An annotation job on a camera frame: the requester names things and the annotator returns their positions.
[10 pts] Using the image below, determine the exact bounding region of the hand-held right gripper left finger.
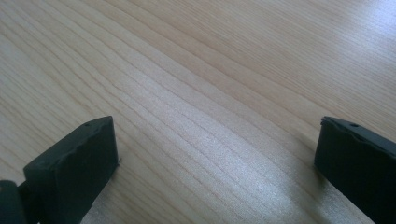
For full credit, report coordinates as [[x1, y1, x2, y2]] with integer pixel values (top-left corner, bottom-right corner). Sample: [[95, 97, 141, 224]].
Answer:
[[22, 115, 120, 224]]

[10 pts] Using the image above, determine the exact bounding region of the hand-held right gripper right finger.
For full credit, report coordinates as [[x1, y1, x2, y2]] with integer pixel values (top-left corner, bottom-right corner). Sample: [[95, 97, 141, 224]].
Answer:
[[313, 116, 396, 224]]

